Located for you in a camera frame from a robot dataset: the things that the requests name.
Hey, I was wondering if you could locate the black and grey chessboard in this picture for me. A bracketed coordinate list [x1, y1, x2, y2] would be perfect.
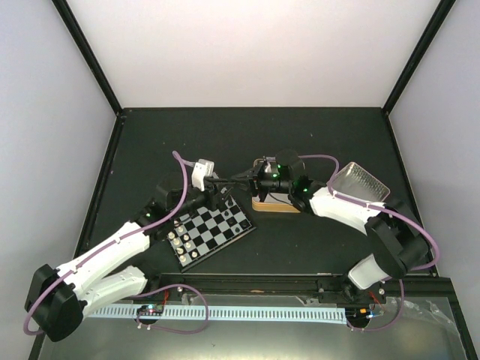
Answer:
[172, 195, 256, 272]

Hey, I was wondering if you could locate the gold metal tin base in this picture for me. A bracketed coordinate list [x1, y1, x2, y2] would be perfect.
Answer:
[251, 158, 299, 214]

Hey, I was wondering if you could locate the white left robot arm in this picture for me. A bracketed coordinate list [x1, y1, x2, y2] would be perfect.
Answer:
[23, 174, 232, 342]

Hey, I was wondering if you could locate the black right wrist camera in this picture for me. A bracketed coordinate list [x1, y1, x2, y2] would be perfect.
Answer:
[262, 156, 278, 174]

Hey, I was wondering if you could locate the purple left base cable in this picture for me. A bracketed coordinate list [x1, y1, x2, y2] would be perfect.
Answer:
[135, 283, 209, 333]

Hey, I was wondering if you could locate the light blue cable duct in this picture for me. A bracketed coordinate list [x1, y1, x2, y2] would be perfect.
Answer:
[90, 304, 347, 325]

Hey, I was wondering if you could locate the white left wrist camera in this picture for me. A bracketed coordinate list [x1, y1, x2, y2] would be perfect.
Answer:
[191, 159, 215, 191]

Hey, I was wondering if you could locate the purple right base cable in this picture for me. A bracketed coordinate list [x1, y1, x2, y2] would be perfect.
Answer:
[346, 279, 406, 333]

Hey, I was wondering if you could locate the silver tin lid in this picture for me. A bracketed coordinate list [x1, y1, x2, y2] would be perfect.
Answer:
[331, 162, 390, 202]

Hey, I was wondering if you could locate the white chess piece row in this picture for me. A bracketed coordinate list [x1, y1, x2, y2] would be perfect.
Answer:
[167, 220, 201, 268]

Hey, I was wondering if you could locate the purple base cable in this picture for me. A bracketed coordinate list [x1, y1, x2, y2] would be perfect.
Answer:
[135, 283, 209, 333]
[346, 279, 406, 333]

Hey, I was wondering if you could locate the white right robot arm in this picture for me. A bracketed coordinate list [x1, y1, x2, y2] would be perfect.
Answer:
[231, 149, 440, 302]

